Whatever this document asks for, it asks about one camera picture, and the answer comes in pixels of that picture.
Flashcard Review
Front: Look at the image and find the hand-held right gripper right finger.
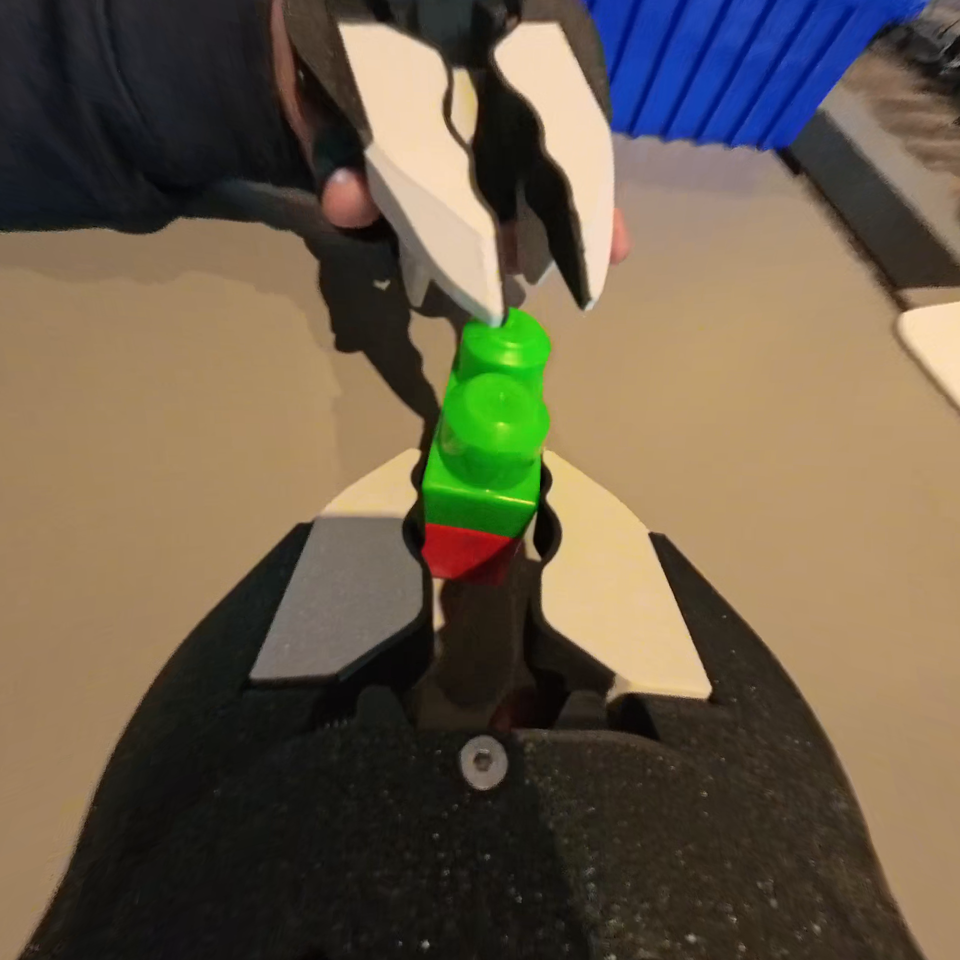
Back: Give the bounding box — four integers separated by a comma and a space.
534, 448, 714, 705

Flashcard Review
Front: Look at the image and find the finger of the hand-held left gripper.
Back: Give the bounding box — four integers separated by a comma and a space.
491, 19, 618, 312
336, 18, 507, 329

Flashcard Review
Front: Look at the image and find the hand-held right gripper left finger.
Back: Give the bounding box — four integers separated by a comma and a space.
247, 447, 436, 687

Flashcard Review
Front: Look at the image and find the red one-stud block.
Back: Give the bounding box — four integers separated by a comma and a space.
420, 522, 524, 588

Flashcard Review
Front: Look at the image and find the green two-stud block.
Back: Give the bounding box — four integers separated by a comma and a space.
421, 307, 553, 540

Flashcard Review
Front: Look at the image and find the person's left forearm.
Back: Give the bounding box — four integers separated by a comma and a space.
0, 0, 324, 235

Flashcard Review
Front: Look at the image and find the person's left hand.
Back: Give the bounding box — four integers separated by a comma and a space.
321, 168, 381, 229

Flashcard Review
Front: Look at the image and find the blue ribbed plastic bin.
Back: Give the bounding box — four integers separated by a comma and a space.
581, 0, 931, 151

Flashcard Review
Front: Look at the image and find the white stand base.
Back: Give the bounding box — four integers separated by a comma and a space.
896, 302, 960, 410

